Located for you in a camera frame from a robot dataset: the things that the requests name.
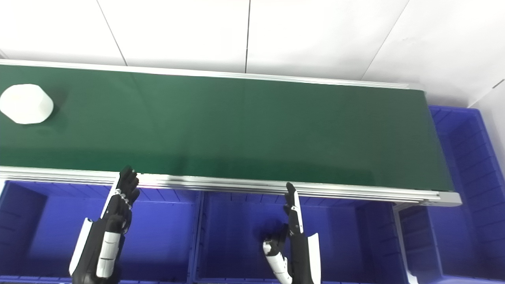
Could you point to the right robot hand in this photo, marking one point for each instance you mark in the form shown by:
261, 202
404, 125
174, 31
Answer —
296, 252

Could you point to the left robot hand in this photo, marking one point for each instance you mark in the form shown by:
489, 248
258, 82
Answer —
104, 236

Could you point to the white plastic part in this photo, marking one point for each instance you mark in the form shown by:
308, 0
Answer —
25, 103

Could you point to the blue plastic bin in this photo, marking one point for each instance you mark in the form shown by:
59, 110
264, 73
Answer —
473, 157
236, 236
165, 236

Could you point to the green conveyor belt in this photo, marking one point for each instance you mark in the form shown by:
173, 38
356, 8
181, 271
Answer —
236, 130
236, 187

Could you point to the aluminium conveyor leg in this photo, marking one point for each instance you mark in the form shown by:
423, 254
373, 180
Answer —
399, 236

